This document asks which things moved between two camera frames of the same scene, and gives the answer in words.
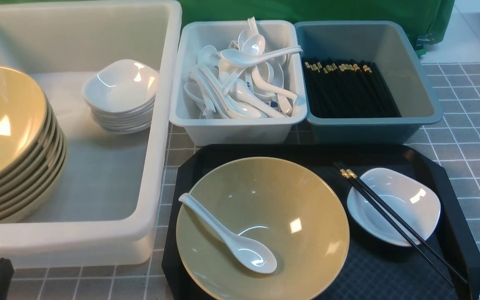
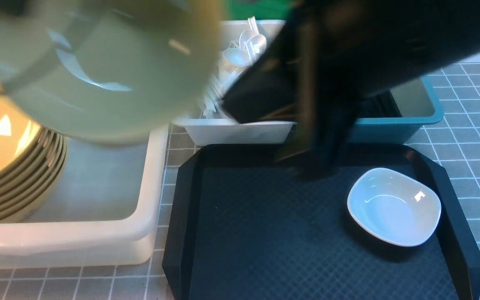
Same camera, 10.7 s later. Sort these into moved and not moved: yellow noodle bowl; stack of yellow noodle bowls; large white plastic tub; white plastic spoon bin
Moved: yellow noodle bowl
Not moved: white plastic spoon bin; stack of yellow noodle bowls; large white plastic tub
